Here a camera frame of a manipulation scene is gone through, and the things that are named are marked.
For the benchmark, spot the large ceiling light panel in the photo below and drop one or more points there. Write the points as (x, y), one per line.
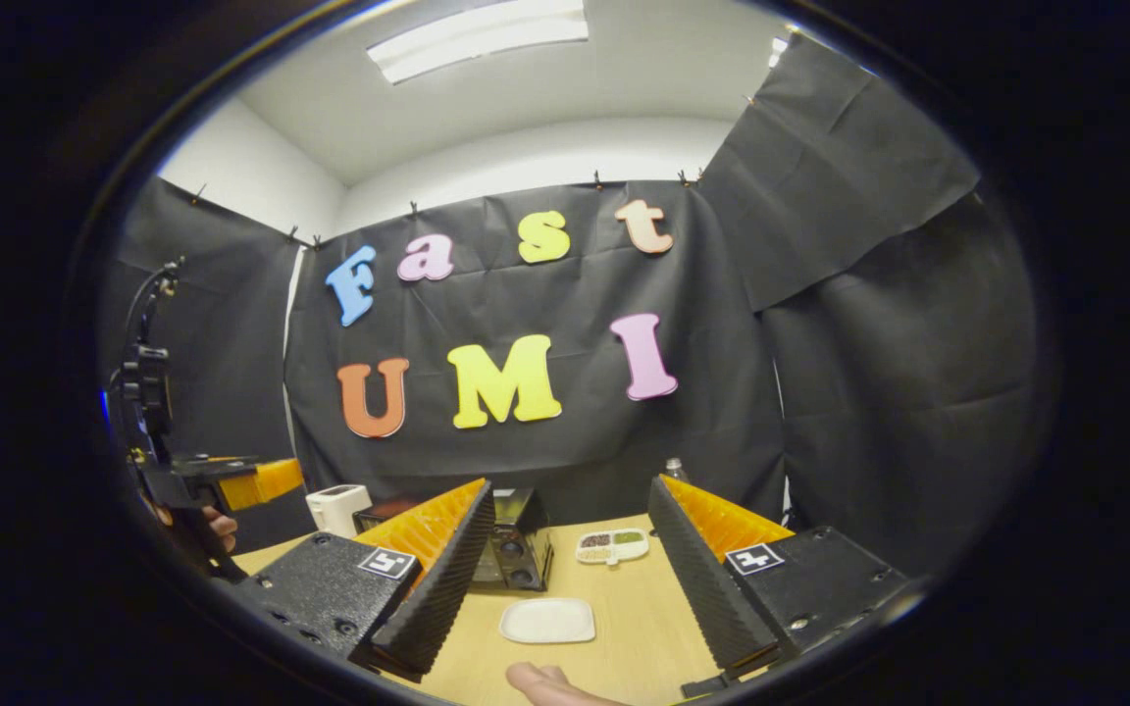
(477, 39)

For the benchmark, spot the black oven knob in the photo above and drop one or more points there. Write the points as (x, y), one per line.
(507, 550)
(518, 577)

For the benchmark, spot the white divided snack dish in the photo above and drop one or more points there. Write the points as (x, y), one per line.
(612, 546)

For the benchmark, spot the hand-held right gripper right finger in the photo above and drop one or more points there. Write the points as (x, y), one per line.
(697, 579)

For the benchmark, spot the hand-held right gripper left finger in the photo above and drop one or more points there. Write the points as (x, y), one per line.
(442, 593)

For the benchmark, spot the white rectangular plate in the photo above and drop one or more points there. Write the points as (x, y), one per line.
(547, 621)

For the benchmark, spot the clear plastic water bottle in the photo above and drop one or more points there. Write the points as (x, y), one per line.
(675, 471)

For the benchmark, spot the black electric oven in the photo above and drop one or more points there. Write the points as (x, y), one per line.
(526, 520)

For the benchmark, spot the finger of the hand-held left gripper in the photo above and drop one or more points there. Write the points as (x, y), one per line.
(261, 483)

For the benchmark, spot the white toaster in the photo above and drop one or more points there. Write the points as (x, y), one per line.
(337, 510)

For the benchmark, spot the small ceiling light panel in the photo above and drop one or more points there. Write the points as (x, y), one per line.
(778, 51)

